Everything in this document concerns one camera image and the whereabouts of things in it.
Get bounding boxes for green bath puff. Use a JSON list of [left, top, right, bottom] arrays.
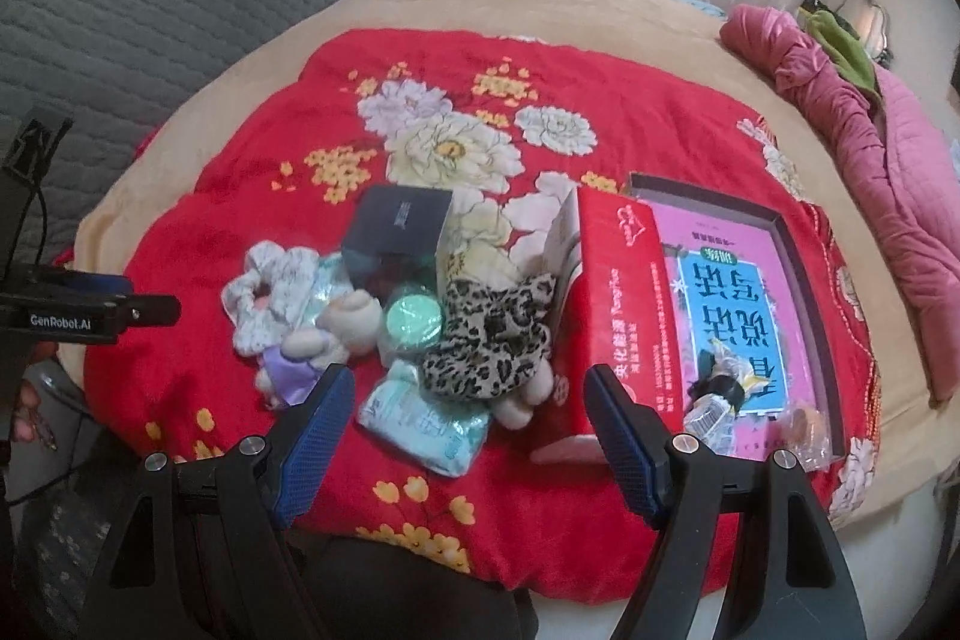
[[379, 284, 451, 365]]

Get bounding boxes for light blue tissue packet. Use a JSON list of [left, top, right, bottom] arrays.
[[356, 361, 492, 477], [304, 254, 355, 320]]

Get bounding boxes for clear plastic packet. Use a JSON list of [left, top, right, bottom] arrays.
[[776, 404, 835, 470]]

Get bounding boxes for pink quilt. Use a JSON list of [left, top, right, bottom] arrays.
[[720, 2, 960, 408]]

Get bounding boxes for beige plush blanket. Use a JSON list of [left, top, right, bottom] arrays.
[[56, 0, 946, 536]]

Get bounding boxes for leopard print scrunchie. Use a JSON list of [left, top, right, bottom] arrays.
[[420, 272, 560, 401]]

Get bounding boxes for pink and blue book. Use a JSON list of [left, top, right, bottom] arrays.
[[649, 201, 818, 420]]

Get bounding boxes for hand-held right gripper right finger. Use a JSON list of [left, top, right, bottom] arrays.
[[583, 364, 871, 640]]

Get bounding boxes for white floral scrunchie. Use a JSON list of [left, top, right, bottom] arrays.
[[221, 241, 338, 356]]

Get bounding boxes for dark blue box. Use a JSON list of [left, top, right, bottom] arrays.
[[341, 184, 455, 304]]

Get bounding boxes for small wrapped bottle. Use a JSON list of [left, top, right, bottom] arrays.
[[682, 344, 751, 435]]

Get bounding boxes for wire clothes hangers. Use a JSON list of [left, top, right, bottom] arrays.
[[840, 0, 895, 65]]

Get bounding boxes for small white teddy bear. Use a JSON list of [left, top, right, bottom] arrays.
[[255, 293, 383, 412]]

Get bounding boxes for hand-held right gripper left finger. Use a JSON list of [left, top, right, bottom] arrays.
[[94, 364, 357, 640]]

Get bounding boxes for person's left hand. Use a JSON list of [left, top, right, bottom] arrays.
[[11, 377, 59, 453]]

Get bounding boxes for red floral blanket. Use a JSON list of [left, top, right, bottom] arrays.
[[82, 29, 890, 603]]

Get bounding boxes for cream plush bear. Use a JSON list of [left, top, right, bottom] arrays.
[[491, 370, 557, 432]]

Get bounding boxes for red and white box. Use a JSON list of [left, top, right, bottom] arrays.
[[547, 186, 698, 461]]

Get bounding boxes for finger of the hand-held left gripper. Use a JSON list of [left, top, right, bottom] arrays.
[[112, 291, 181, 327], [41, 269, 134, 299]]

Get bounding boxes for pink framed picture box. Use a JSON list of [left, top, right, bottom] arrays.
[[628, 171, 848, 461]]

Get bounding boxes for black cable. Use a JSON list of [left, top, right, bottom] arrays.
[[6, 181, 95, 506]]

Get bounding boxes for green garment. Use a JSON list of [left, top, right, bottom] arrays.
[[799, 6, 878, 101]]

